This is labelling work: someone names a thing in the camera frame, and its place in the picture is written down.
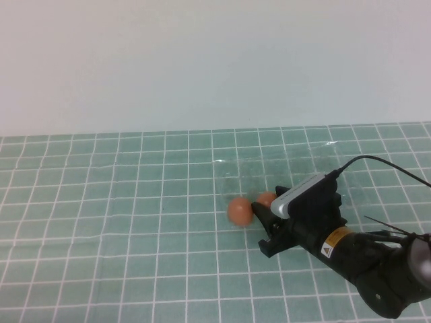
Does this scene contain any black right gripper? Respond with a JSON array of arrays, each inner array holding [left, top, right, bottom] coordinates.
[[252, 185, 353, 268]]

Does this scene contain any brown egg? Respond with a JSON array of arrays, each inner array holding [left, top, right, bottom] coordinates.
[[256, 191, 277, 209], [227, 196, 253, 226]]

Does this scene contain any clear plastic egg tray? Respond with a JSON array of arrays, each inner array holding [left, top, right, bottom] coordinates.
[[211, 143, 364, 230]]

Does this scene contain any green white-checked tablecloth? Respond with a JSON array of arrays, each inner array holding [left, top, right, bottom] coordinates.
[[0, 122, 431, 323]]

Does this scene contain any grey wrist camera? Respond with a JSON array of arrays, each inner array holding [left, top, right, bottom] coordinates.
[[270, 172, 338, 218]]

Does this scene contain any black camera cable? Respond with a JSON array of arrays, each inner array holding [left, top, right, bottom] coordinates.
[[328, 155, 431, 188]]

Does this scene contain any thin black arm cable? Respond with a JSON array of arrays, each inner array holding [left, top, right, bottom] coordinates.
[[364, 215, 431, 242]]

